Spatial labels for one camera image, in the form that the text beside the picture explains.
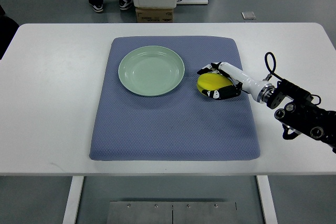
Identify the cardboard box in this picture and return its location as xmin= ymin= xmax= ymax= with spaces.
xmin=135 ymin=7 xmax=174 ymax=23

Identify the white table foot bar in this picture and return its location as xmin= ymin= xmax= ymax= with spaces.
xmin=176 ymin=0 xmax=208 ymax=5

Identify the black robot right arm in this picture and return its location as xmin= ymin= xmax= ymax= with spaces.
xmin=261 ymin=52 xmax=335 ymax=152

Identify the dark object at left edge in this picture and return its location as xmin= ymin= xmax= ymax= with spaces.
xmin=0 ymin=6 xmax=19 ymax=59

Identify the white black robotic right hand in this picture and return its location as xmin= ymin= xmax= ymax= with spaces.
xmin=197 ymin=62 xmax=275 ymax=103

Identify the white table leg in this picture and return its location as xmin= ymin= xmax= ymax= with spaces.
xmin=62 ymin=176 xmax=84 ymax=224
xmin=256 ymin=175 xmax=278 ymax=224

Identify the left white table leg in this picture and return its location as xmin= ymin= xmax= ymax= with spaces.
xmin=62 ymin=176 xmax=84 ymax=224

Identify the yellow starfruit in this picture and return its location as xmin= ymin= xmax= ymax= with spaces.
xmin=196 ymin=73 xmax=234 ymax=99

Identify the right white table leg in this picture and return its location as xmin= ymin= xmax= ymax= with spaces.
xmin=256 ymin=175 xmax=278 ymax=224

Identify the metal floor plate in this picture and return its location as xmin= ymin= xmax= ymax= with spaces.
xmin=107 ymin=201 xmax=239 ymax=223

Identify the light green plate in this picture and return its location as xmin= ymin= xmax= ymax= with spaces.
xmin=118 ymin=46 xmax=185 ymax=97

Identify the small grey floor plate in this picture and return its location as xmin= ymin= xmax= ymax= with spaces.
xmin=241 ymin=11 xmax=256 ymax=20

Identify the blue textured mat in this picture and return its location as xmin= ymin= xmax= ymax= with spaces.
xmin=89 ymin=36 xmax=260 ymax=161

